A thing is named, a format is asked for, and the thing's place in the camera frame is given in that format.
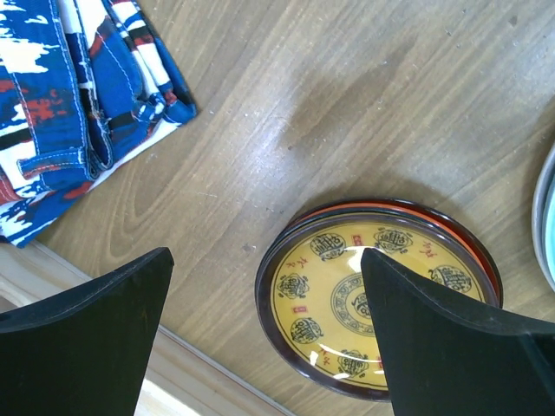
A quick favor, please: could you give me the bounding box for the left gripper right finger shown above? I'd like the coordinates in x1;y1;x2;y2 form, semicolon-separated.
361;249;554;415

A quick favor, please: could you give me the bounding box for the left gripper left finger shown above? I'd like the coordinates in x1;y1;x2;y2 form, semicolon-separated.
1;247;174;415

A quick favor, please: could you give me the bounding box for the yellow patterned lacquer plate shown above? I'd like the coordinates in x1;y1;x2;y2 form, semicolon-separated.
255;198;504;401

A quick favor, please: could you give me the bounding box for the wooden tray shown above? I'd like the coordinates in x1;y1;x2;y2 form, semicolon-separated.
1;244;285;415

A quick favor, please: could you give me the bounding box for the blue and cream plate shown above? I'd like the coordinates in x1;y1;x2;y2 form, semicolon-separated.
532;146;554;289

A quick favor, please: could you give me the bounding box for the blue patterned cloth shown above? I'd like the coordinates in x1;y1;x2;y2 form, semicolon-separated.
1;1;197;247

